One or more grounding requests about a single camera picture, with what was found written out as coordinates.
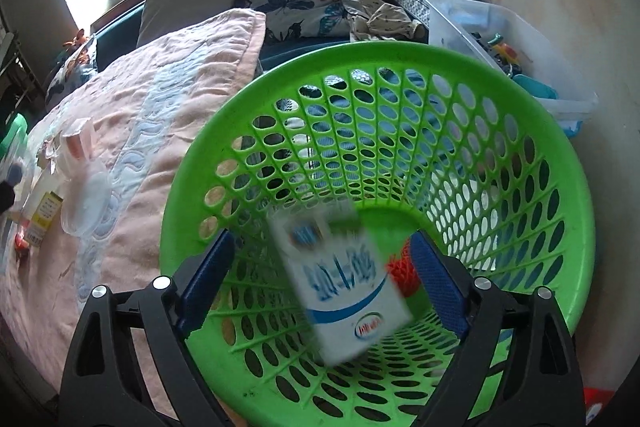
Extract green plastic item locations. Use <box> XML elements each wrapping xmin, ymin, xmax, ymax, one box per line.
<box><xmin>0</xmin><ymin>113</ymin><xmax>28</xmax><ymax>158</ymax></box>

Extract clear plastic cups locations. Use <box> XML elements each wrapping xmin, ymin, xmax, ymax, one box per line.
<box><xmin>61</xmin><ymin>162</ymin><xmax>112</xmax><ymax>238</ymax></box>

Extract crumpled clear plastic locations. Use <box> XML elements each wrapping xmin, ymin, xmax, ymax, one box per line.
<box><xmin>37</xmin><ymin>137</ymin><xmax>63</xmax><ymax>168</ymax></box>

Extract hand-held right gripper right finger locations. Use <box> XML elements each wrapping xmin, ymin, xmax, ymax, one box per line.
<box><xmin>409</xmin><ymin>229</ymin><xmax>586</xmax><ymax>427</ymax></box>

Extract pile of small toys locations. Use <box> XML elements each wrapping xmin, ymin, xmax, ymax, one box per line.
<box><xmin>470</xmin><ymin>32</ymin><xmax>523</xmax><ymax>78</ymax></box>

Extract green plastic basket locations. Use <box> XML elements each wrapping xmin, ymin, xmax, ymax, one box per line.
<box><xmin>159</xmin><ymin>41</ymin><xmax>598</xmax><ymax>427</ymax></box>

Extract clear plastic storage bin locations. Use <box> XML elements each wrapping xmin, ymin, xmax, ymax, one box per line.
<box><xmin>427</xmin><ymin>0</ymin><xmax>599</xmax><ymax>138</ymax></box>

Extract pink quilted blanket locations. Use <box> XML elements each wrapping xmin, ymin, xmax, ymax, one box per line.
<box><xmin>0</xmin><ymin>7</ymin><xmax>268</xmax><ymax>418</ymax></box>

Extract red snack wrapper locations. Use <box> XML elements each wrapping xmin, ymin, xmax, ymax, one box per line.
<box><xmin>387</xmin><ymin>249</ymin><xmax>423</xmax><ymax>300</ymax></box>

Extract beige patterned garment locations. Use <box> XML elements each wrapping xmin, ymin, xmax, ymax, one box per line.
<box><xmin>341</xmin><ymin>0</ymin><xmax>430</xmax><ymax>42</ymax></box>

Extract small butterfly print pillow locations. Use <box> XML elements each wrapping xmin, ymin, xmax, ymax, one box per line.
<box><xmin>45</xmin><ymin>32</ymin><xmax>98</xmax><ymax>110</ymax></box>

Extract red box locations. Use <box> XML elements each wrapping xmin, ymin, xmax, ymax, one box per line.
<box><xmin>582</xmin><ymin>387</ymin><xmax>618</xmax><ymax>427</ymax></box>

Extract white blue milk carton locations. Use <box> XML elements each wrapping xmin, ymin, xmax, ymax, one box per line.
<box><xmin>268</xmin><ymin>202</ymin><xmax>415</xmax><ymax>365</ymax></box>

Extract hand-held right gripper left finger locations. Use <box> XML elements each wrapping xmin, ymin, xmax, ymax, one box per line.
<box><xmin>59</xmin><ymin>229</ymin><xmax>236</xmax><ymax>427</ymax></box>

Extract bed with blue sheet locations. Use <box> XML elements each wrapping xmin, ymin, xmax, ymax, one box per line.
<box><xmin>90</xmin><ymin>0</ymin><xmax>431</xmax><ymax>72</ymax></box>

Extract teal plastic toy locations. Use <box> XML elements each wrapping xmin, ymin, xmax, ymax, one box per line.
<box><xmin>512</xmin><ymin>74</ymin><xmax>558</xmax><ymax>100</ymax></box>

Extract yellow small box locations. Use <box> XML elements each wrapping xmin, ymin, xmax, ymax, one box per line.
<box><xmin>25</xmin><ymin>192</ymin><xmax>65</xmax><ymax>248</ymax></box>

